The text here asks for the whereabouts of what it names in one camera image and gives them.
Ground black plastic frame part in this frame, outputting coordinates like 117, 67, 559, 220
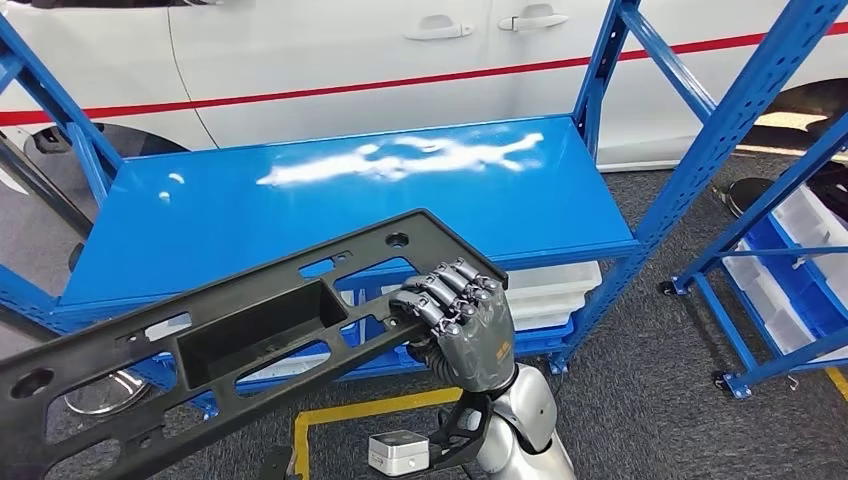
0, 208, 509, 480

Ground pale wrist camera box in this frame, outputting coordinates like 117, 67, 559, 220
367, 430, 431, 478

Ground blue metal shelf rack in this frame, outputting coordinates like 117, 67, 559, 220
0, 0, 848, 422
659, 129, 848, 401

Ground black camera bracket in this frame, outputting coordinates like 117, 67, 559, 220
423, 390, 495, 475

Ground white car red stripe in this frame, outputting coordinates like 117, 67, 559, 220
0, 0, 848, 174

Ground black robot foot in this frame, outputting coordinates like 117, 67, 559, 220
261, 445, 296, 480

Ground black round base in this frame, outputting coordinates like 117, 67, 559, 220
725, 177, 771, 220

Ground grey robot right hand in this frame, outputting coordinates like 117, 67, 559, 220
389, 256, 519, 395

